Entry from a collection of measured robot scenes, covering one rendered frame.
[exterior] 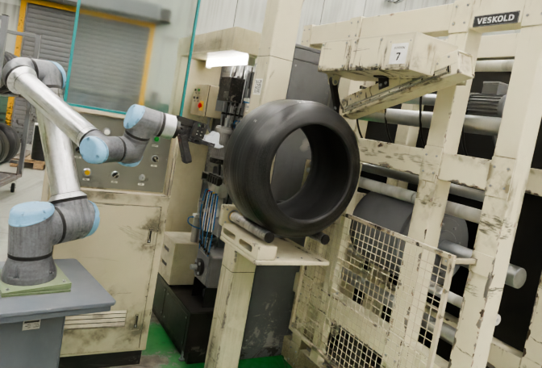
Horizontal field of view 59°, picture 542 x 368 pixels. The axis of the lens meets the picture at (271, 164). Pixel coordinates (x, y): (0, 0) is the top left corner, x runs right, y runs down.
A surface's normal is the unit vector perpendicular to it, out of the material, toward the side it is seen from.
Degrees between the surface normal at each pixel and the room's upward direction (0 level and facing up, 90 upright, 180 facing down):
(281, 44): 90
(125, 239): 90
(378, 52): 90
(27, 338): 90
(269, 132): 67
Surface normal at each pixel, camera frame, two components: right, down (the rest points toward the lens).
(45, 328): 0.62, 0.18
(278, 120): -0.03, -0.47
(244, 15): 0.15, 0.11
